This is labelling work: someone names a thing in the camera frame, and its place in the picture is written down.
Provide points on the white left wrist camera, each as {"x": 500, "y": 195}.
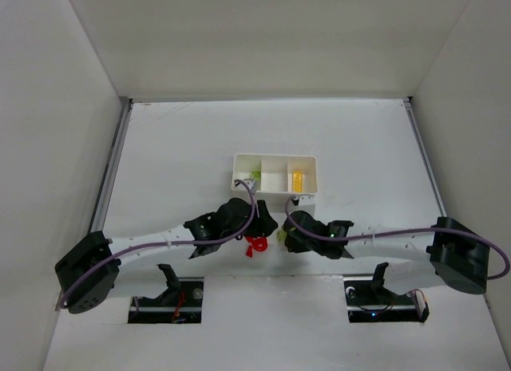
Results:
{"x": 251, "y": 184}

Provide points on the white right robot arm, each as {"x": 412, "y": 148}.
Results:
{"x": 441, "y": 255}

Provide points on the small green lego brick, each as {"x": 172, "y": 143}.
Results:
{"x": 285, "y": 237}

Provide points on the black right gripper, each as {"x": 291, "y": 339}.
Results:
{"x": 291, "y": 235}

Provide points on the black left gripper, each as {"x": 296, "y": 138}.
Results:
{"x": 263, "y": 221}

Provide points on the right aluminium rail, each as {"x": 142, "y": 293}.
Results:
{"x": 407, "y": 101}

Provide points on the long yellow lego brick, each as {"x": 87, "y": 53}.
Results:
{"x": 297, "y": 178}

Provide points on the left aluminium rail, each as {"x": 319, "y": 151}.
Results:
{"x": 105, "y": 191}

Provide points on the red lego wing piece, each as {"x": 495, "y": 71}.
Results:
{"x": 249, "y": 251}

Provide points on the aluminium rail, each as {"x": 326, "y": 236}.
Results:
{"x": 105, "y": 191}
{"x": 407, "y": 101}

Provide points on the white three-compartment tray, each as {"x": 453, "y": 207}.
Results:
{"x": 276, "y": 170}

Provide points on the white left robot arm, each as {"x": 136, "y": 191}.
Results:
{"x": 143, "y": 267}

